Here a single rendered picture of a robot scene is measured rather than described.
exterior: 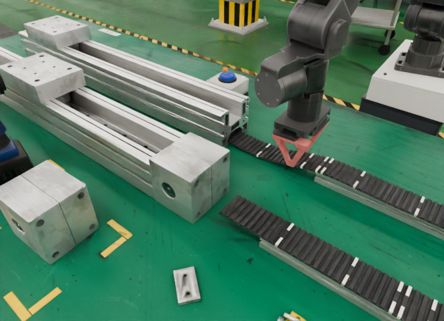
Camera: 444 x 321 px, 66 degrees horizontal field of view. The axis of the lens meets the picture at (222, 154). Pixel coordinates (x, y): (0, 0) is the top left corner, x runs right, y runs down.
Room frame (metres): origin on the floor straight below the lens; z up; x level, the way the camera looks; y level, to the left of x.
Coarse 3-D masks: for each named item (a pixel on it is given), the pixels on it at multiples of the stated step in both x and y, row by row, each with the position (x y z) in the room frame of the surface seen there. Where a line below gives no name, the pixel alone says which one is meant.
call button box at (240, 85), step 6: (222, 72) 0.84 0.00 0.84; (210, 78) 0.80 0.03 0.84; (216, 78) 0.80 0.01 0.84; (240, 78) 0.80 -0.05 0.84; (246, 78) 0.80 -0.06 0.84; (216, 84) 0.77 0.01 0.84; (222, 84) 0.77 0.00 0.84; (228, 84) 0.77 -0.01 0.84; (234, 84) 0.77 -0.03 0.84; (240, 84) 0.77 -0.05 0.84; (246, 84) 0.79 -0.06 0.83; (234, 90) 0.75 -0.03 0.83; (240, 90) 0.77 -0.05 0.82; (246, 90) 0.79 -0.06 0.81
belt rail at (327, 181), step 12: (324, 180) 0.47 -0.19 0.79; (336, 180) 0.46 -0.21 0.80; (348, 192) 0.44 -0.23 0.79; (360, 192) 0.43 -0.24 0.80; (372, 204) 0.41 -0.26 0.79; (384, 204) 0.40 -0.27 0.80; (396, 216) 0.39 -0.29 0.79; (408, 216) 0.38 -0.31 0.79; (420, 228) 0.37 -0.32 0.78; (432, 228) 0.36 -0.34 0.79
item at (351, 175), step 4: (352, 168) 0.48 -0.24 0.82; (348, 172) 0.46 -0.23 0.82; (352, 172) 0.47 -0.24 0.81; (356, 172) 0.46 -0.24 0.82; (360, 172) 0.47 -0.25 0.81; (344, 176) 0.46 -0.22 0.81; (348, 176) 0.45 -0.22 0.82; (352, 176) 0.45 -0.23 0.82; (356, 176) 0.46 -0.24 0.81; (340, 180) 0.45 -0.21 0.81; (344, 180) 0.44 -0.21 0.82; (348, 180) 0.45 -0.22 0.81; (352, 180) 0.44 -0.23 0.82; (348, 184) 0.44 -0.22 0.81
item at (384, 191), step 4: (384, 184) 0.44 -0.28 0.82; (388, 184) 0.44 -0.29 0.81; (392, 184) 0.44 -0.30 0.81; (380, 188) 0.43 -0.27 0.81; (384, 188) 0.43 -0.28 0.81; (388, 188) 0.43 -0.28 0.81; (392, 188) 0.43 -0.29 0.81; (380, 192) 0.42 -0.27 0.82; (384, 192) 0.42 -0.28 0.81; (388, 192) 0.42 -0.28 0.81; (376, 196) 0.41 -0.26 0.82; (380, 196) 0.41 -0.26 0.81; (384, 196) 0.41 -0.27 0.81; (388, 196) 0.41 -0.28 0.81; (380, 200) 0.40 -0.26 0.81; (384, 200) 0.40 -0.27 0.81
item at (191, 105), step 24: (48, 48) 0.97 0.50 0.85; (96, 48) 0.94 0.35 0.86; (96, 72) 0.83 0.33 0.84; (120, 72) 0.78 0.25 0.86; (144, 72) 0.83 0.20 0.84; (168, 72) 0.78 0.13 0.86; (120, 96) 0.78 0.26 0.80; (144, 96) 0.72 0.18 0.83; (168, 96) 0.67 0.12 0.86; (192, 96) 0.66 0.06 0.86; (216, 96) 0.68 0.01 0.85; (240, 96) 0.66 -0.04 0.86; (168, 120) 0.67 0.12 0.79; (192, 120) 0.63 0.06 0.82; (216, 120) 0.60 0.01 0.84; (240, 120) 0.64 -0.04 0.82
